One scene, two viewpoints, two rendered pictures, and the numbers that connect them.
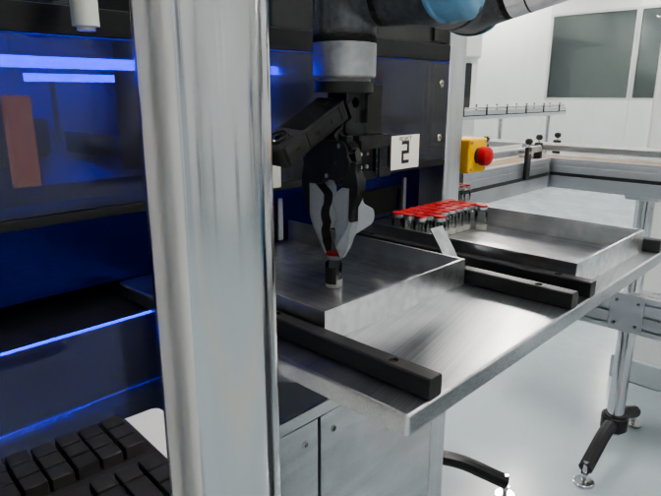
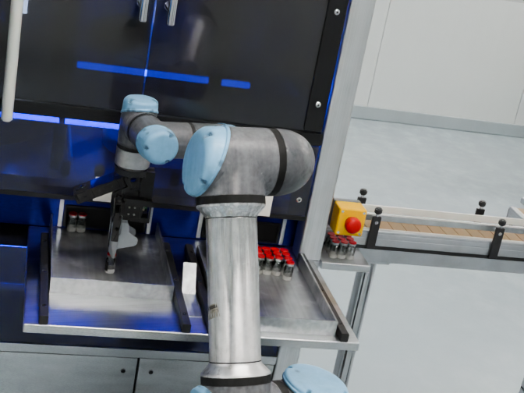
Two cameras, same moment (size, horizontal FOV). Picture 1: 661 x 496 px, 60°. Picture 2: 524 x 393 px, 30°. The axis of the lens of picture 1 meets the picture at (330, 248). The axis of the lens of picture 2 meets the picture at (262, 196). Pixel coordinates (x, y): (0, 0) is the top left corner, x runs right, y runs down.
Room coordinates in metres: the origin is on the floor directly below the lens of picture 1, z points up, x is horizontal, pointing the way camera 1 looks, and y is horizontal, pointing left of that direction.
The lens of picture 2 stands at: (-0.83, -1.27, 1.84)
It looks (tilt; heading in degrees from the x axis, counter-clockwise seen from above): 20 degrees down; 31
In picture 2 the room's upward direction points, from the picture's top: 11 degrees clockwise
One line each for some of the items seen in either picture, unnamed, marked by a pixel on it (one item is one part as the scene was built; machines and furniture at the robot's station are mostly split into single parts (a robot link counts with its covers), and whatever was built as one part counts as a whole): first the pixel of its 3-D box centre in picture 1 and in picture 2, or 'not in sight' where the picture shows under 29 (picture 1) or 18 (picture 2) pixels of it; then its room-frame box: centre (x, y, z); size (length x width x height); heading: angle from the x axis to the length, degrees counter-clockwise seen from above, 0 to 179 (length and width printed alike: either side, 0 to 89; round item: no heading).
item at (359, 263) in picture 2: not in sight; (338, 255); (1.29, -0.27, 0.87); 0.14 x 0.13 x 0.02; 46
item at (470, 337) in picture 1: (418, 269); (183, 284); (0.82, -0.13, 0.87); 0.70 x 0.48 x 0.02; 136
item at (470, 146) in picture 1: (463, 155); (347, 217); (1.25, -0.29, 1.00); 0.08 x 0.07 x 0.07; 46
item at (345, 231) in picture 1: (357, 219); (123, 241); (0.70, -0.03, 0.97); 0.06 x 0.03 x 0.09; 136
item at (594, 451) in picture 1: (612, 432); not in sight; (1.63, -0.91, 0.07); 0.50 x 0.08 x 0.14; 136
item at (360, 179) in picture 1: (346, 185); (116, 221); (0.69, -0.02, 1.02); 0.05 x 0.02 x 0.09; 46
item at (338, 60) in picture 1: (342, 63); (132, 157); (0.72, -0.01, 1.16); 0.08 x 0.08 x 0.05
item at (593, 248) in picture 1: (504, 236); (262, 288); (0.91, -0.28, 0.90); 0.34 x 0.26 x 0.04; 45
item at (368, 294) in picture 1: (302, 266); (107, 254); (0.74, 0.04, 0.90); 0.34 x 0.26 x 0.04; 46
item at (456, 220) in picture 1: (447, 221); (254, 263); (0.99, -0.20, 0.90); 0.18 x 0.02 x 0.05; 135
